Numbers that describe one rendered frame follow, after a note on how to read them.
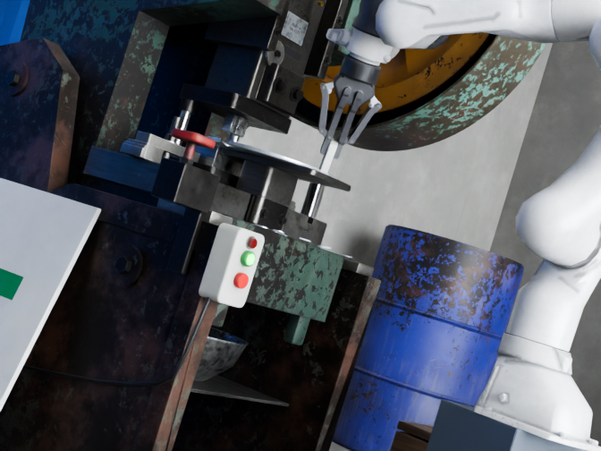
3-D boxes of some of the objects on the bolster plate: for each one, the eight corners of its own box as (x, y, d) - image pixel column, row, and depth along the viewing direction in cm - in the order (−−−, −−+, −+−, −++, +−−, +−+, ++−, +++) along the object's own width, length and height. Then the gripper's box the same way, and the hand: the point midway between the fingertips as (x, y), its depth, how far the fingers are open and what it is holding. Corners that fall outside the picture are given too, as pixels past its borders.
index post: (316, 219, 243) (329, 177, 244) (308, 216, 241) (321, 174, 241) (307, 216, 245) (319, 174, 245) (299, 214, 243) (311, 171, 243)
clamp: (197, 178, 228) (212, 130, 229) (139, 157, 215) (156, 106, 216) (177, 173, 232) (191, 125, 233) (119, 151, 219) (135, 101, 219)
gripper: (334, 51, 211) (292, 167, 218) (398, 73, 213) (354, 188, 220) (331, 45, 219) (291, 157, 225) (393, 66, 221) (351, 177, 227)
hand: (328, 156), depth 222 cm, fingers closed
